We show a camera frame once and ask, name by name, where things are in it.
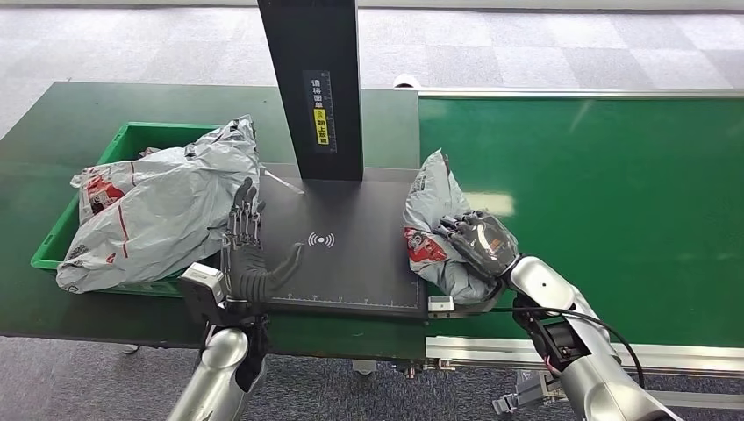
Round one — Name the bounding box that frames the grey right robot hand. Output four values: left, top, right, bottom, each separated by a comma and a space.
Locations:
435, 210, 521, 281

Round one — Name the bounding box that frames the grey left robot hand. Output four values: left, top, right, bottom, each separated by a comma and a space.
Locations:
221, 176, 307, 289

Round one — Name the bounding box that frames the small grey plastic mailer package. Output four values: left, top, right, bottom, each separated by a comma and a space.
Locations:
401, 148, 507, 307

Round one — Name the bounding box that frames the large grey plastic mailer package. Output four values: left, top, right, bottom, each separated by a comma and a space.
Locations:
55, 113, 261, 296

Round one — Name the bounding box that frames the black inbound scanner machine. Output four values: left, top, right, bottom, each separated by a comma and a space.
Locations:
257, 0, 430, 320

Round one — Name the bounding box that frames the green conveyor belt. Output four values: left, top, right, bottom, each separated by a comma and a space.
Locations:
418, 95, 744, 350

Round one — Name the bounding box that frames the green plastic crate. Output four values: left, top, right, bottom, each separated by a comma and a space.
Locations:
30, 120, 225, 299

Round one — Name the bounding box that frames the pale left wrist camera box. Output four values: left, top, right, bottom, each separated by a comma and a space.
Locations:
178, 261, 228, 327

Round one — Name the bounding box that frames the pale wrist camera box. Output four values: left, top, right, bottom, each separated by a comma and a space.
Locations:
427, 295, 456, 320
178, 261, 228, 327

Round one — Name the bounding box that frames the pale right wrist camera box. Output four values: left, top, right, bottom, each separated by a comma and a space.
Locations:
427, 295, 456, 320

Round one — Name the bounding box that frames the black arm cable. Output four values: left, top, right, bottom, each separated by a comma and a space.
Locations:
490, 306, 646, 389

